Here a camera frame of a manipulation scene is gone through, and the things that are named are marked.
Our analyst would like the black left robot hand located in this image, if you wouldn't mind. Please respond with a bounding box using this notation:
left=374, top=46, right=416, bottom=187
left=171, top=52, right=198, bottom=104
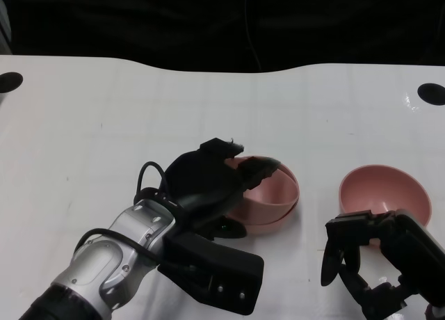
left=162, top=138, right=281, bottom=241

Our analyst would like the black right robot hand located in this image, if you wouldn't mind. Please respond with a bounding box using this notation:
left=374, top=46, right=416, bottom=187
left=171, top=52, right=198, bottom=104
left=320, top=210, right=445, bottom=320

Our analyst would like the pink plastic bowl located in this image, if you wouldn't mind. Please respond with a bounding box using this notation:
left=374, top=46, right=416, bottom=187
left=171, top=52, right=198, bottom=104
left=338, top=164, right=432, bottom=248
left=239, top=203, right=300, bottom=235
left=224, top=155, right=300, bottom=227

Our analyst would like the black table grommet hole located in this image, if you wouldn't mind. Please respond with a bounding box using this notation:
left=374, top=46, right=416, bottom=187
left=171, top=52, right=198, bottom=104
left=416, top=83, right=445, bottom=106
left=0, top=72, right=24, bottom=94

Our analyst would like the black looped wrist cable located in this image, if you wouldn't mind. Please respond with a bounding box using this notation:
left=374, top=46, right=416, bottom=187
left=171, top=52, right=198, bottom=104
left=133, top=161, right=184, bottom=215

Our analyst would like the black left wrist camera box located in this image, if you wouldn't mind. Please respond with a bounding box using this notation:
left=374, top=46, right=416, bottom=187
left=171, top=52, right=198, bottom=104
left=158, top=228, right=265, bottom=316

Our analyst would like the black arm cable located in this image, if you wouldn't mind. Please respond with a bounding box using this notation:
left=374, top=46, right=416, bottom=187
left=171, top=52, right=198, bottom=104
left=74, top=227, right=197, bottom=271

